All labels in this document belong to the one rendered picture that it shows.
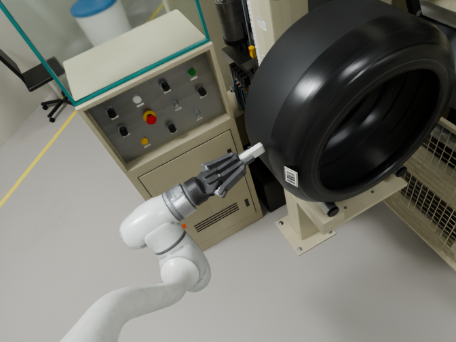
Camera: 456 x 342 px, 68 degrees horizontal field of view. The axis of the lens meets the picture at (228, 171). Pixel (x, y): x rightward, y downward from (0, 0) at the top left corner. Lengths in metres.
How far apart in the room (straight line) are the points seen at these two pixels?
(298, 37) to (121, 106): 0.76
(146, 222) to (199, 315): 1.26
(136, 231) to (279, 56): 0.58
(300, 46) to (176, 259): 0.62
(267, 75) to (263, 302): 1.41
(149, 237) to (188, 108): 0.73
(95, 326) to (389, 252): 1.78
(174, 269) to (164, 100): 0.76
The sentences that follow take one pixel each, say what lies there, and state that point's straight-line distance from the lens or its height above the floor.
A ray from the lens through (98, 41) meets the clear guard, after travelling 1.26.
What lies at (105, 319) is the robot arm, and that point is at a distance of 0.62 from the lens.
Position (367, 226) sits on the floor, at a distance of 2.21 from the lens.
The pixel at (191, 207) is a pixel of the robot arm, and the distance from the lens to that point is 0.90.
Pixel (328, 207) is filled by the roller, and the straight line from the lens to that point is 1.18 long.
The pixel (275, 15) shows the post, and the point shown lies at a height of 1.42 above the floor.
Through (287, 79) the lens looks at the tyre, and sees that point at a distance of 0.87.
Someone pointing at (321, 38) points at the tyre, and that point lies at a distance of 0.88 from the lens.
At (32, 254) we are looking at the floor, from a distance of 2.92.
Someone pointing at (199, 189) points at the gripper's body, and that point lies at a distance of 0.89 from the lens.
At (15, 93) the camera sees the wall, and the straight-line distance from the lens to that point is 4.18.
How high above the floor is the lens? 1.92
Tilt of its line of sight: 49 degrees down
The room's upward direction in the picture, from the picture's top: 20 degrees counter-clockwise
